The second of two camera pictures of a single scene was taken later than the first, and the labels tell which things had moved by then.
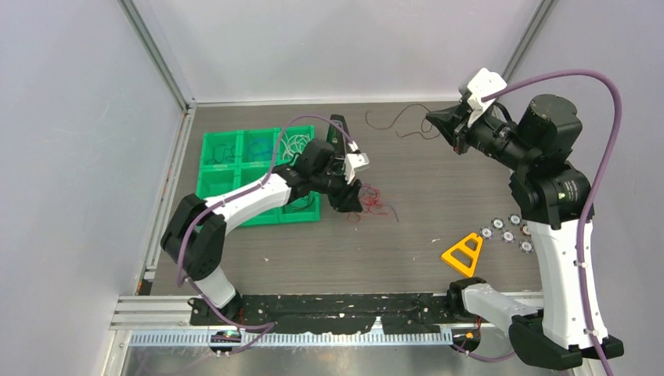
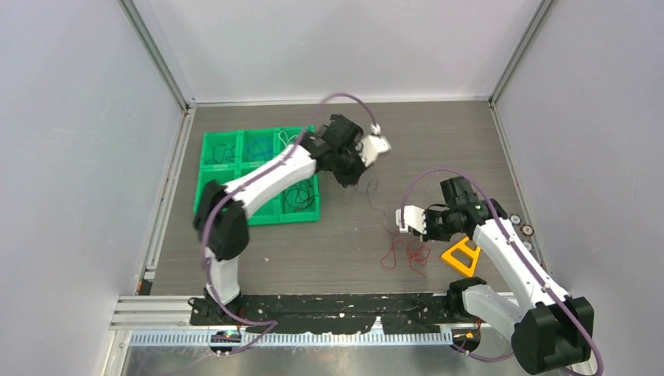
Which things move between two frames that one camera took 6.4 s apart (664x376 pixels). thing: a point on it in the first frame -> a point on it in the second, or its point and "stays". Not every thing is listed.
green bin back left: [222, 150] stays
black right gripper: [447, 121] -> [430, 234]
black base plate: [333, 312] stays
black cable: [218, 151] stays
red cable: [369, 197] -> [420, 254]
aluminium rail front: [165, 320] stays
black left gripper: [350, 201] -> [351, 178]
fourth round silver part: [515, 220] stays
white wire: [294, 139] stays
